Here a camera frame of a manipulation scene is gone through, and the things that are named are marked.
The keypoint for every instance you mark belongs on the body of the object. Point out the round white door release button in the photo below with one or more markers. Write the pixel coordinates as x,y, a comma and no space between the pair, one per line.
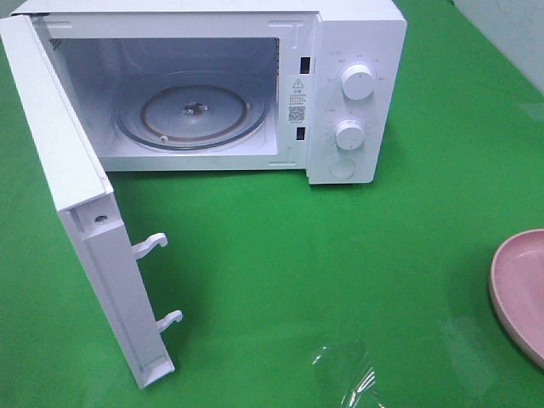
343,168

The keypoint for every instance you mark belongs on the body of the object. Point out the white microwave knob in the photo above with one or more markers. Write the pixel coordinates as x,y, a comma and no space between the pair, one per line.
358,80
350,134

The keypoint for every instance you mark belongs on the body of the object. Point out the white microwave door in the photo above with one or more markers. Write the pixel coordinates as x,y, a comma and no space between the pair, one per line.
85,202

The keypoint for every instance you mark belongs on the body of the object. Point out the pink round plate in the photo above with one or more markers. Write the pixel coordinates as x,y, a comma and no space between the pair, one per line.
516,290

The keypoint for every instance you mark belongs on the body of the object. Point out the green table cloth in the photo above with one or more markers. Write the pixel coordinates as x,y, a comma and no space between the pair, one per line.
267,268

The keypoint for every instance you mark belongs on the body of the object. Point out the white microwave oven body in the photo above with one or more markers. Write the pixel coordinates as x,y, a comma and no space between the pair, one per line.
96,47

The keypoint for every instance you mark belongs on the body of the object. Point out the clear tape patch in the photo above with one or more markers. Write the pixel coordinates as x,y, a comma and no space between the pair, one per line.
471,354
345,376

